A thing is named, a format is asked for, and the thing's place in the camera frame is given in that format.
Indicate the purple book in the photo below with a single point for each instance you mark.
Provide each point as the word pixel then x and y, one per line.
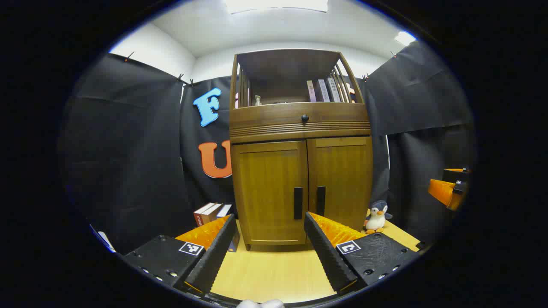
pixel 323 90

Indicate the wooden shoe cabinet door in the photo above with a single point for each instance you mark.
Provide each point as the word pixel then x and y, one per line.
pixel 342 179
pixel 265 192

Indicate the red-brown book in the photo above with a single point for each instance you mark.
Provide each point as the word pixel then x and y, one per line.
pixel 199 216

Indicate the wooden double-door shoe cabinet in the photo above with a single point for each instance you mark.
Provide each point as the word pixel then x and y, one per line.
pixel 274 68

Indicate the large ceiling light panel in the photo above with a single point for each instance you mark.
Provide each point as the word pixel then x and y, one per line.
pixel 276 5

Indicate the small ceiling light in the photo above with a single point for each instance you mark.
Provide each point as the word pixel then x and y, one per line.
pixel 404 38

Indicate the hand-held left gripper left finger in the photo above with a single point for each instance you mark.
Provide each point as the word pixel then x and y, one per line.
pixel 214 256

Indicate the penguin plush toy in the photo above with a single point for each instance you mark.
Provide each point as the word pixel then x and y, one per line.
pixel 376 220

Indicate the brown book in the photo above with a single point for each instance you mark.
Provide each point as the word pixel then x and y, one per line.
pixel 209 214

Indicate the black backdrop cloth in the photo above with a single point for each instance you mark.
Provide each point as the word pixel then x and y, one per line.
pixel 128 149

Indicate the grey book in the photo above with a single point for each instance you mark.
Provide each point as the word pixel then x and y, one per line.
pixel 334 90

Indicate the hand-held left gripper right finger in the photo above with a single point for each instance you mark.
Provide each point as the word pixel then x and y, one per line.
pixel 329 256

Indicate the wooden cabinet drawer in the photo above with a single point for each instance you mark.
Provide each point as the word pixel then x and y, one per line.
pixel 265 117

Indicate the blue book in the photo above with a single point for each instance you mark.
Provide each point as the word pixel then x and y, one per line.
pixel 223 210

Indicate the white lit screen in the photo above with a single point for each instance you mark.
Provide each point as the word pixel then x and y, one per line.
pixel 105 240

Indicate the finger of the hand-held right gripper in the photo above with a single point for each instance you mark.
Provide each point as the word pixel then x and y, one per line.
pixel 443 192
pixel 454 175

